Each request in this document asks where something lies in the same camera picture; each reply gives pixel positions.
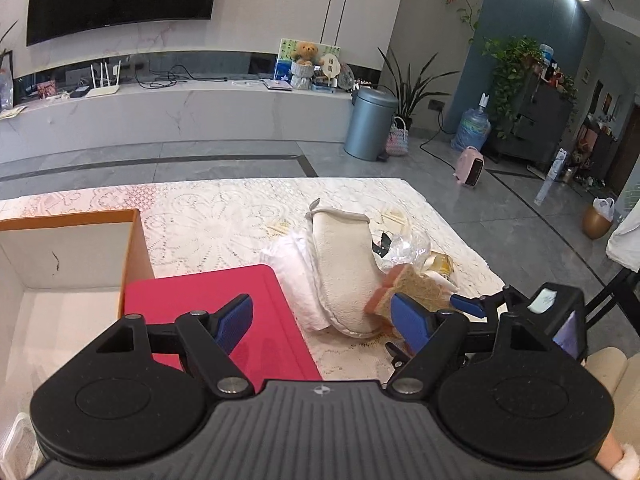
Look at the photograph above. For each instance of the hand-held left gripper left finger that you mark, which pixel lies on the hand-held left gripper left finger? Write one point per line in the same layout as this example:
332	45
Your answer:
235	320

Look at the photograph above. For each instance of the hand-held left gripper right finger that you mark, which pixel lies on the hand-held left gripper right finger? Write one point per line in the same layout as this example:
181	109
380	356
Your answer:
410	322

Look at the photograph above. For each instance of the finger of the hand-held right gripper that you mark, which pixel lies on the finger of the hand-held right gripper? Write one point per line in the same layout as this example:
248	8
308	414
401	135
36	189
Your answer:
467	306
398	356

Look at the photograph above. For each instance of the orange and yellow sponge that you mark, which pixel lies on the orange and yellow sponge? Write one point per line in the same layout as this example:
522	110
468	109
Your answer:
410	280

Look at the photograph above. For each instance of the cream bath mitt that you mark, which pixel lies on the cream bath mitt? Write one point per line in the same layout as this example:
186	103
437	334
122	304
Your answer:
345	270

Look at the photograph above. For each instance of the orange cardboard box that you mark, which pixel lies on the orange cardboard box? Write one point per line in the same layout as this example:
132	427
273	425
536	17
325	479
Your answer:
75	255

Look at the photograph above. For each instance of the white mesh pouch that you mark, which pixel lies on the white mesh pouch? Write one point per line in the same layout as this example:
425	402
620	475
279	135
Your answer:
20	440

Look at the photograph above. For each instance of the person's right forearm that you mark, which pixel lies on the person's right forearm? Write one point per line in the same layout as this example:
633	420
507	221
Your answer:
612	395

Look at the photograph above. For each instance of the black tripod stand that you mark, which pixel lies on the black tripod stand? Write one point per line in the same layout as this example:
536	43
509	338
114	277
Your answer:
607	292

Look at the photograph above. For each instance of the clear plastic bag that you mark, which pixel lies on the clear plastic bag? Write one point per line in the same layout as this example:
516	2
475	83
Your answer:
405	247

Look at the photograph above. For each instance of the small black clip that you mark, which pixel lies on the small black clip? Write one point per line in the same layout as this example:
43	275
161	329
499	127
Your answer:
384	247

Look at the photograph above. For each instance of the white lace tablecloth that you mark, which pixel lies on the white lace tablecloth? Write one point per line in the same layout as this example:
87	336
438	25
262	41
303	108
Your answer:
210	220

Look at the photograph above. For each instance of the round gold pot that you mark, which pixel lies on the round gold pot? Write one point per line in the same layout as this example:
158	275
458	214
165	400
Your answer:
595	225

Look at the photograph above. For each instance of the white draped cloth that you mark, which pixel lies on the white draped cloth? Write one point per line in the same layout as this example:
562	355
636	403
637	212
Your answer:
627	245

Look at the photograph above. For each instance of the pink space heater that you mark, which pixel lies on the pink space heater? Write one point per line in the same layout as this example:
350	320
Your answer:
470	167

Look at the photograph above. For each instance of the white bottle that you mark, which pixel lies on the white bottle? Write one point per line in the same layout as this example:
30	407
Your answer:
558	165

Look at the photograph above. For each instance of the blue water jug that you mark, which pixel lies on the blue water jug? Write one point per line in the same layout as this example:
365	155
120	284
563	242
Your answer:
470	130

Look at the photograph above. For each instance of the cluttered dark side table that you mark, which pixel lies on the cluttered dark side table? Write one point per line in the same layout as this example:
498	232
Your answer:
600	150

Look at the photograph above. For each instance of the pink woven basket bag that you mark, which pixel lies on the pink woven basket bag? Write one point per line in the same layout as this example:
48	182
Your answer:
397	140

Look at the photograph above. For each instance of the dark grey cabinet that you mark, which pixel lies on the dark grey cabinet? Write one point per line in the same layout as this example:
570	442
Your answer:
542	120

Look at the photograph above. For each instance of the grey metal trash can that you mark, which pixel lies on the grey metal trash can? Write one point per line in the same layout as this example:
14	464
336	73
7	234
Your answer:
367	125

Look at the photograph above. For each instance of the grey marble television console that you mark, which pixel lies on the grey marble television console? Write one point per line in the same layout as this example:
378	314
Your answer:
200	115

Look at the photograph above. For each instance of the long-leaf potted plant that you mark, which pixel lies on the long-leaf potted plant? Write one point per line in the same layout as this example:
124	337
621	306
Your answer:
412	100

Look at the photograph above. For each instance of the flat book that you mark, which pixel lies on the flat book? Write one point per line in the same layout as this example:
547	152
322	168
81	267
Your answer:
277	84

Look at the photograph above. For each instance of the bushy pothos plant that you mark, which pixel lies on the bushy pothos plant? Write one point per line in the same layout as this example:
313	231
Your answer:
510	70

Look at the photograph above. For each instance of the decorative plate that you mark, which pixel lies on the decorative plate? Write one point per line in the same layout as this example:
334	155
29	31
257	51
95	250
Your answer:
348	77

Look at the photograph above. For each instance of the white router with antennas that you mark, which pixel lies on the white router with antennas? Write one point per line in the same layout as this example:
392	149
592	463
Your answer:
102	91

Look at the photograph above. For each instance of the round white hand fan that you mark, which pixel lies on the round white hand fan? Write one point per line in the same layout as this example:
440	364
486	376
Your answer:
331	66

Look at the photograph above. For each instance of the green and blue poster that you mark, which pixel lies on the green and blue poster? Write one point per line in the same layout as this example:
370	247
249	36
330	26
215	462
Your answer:
285	50

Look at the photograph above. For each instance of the small black box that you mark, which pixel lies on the small black box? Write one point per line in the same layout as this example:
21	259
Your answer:
80	92

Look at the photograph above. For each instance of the brown teddy bear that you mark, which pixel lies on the brown teddy bear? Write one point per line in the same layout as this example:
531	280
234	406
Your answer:
305	52

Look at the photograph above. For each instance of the pink photo card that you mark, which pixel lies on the pink photo card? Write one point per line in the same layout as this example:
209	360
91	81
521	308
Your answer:
46	90

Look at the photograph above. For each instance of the loose papers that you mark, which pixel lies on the loose papers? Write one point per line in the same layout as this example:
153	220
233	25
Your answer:
12	112

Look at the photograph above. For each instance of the wall socket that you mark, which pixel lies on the wall socket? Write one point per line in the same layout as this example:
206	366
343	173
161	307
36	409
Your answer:
436	105

